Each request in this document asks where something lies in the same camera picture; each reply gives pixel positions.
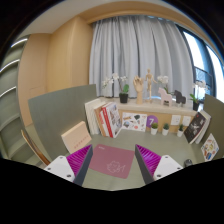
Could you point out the wooden mannequin figure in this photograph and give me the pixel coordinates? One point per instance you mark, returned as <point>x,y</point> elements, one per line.
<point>149,78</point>

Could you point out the small potted plant right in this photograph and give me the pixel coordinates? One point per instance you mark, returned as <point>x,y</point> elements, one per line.
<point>180,130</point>

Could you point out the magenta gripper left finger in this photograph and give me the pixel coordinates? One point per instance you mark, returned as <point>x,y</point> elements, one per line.
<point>73,167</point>

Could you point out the purple round number sign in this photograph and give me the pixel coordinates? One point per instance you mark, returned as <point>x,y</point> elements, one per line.
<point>150,120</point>

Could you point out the black cover book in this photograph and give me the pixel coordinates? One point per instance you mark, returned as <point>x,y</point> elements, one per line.
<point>197,127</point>

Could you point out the green desk divider panel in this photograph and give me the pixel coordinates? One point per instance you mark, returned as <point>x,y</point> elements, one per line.
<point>56,112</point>

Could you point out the black wooden horse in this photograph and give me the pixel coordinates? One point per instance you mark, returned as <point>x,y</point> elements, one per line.
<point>180,99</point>

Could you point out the pink mouse pad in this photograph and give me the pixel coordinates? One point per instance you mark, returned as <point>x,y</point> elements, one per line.
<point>112,161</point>

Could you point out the white book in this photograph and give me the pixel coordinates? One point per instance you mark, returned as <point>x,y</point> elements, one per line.
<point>92,122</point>

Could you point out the brown spine book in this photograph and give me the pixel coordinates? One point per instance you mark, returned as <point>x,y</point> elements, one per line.
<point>97,111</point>

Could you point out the dark computer mouse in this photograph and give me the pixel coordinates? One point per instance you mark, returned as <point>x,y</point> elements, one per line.
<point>188,162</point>

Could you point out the wooden chair back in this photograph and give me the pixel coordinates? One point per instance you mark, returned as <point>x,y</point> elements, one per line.
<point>34,148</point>

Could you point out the white orchid black pot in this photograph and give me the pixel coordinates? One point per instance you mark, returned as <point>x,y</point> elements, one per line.
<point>123,88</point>

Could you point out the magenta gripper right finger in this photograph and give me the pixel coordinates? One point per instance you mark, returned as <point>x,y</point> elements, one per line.
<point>153,166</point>

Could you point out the small potted plant middle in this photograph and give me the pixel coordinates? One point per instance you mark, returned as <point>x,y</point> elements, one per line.
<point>165,129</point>

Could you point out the red spine book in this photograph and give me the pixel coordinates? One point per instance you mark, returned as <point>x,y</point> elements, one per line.
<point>112,119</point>

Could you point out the small potted plant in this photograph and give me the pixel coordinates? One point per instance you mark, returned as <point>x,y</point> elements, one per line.
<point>165,129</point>
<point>154,128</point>
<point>180,130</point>

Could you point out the white orchid right pot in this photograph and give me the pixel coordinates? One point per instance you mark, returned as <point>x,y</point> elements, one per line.
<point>197,86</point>

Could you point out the white orchid behind horse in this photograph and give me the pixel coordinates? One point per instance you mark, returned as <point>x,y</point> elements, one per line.
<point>163,80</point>

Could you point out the illustrated white card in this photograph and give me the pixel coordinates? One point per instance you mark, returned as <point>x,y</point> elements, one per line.
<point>134,121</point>

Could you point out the wooden hand model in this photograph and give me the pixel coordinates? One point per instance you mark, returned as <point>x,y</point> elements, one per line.
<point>138,85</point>

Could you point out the small potted plant left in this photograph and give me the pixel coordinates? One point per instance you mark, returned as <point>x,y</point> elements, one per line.
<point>154,128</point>

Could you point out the grey curtain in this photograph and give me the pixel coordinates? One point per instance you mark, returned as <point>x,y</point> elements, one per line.
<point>133,46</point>

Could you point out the colourful picture card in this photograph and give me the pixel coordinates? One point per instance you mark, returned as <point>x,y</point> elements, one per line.
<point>210,148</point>

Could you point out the pink wooden horse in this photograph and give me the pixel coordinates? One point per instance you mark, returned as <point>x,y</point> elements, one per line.
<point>165,97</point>

